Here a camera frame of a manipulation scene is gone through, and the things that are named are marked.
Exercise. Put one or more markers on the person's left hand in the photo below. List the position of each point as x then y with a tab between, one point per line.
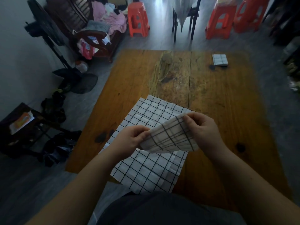
127	142

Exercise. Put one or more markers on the person's right hand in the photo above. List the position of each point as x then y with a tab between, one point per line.
207	135

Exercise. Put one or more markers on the person's left forearm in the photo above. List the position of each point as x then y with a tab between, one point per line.
77	192

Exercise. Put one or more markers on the person's right forearm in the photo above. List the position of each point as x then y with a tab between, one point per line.
253	192

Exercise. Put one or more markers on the person's black top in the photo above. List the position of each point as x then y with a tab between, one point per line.
164	210

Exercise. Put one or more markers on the black blue bag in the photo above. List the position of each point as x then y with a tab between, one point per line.
58	147

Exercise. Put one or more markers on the pink plastic bag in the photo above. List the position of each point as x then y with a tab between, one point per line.
85	50

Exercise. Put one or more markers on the pile of packaging scraps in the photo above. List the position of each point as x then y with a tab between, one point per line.
294	79

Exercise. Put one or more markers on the white crumpled paper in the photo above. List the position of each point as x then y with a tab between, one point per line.
106	40

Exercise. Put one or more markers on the white orange paper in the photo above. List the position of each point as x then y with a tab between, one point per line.
22	122

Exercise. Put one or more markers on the white blue printed paper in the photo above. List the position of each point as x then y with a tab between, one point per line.
93	39

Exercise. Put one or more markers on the red plastic stool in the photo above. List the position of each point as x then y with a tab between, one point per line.
138	18
221	21
250	14

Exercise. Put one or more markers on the grey folded garment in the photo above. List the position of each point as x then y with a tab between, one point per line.
98	26

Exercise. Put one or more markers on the pink blanket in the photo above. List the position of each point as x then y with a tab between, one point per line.
117	21

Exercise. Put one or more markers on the black metal chair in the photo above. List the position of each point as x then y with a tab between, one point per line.
194	14

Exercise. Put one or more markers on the dark shelf unit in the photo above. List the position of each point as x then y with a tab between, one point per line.
286	21

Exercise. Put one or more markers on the dark wooden sofa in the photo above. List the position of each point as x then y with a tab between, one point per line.
70	14

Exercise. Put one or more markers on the black standing fan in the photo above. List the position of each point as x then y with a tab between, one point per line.
46	25

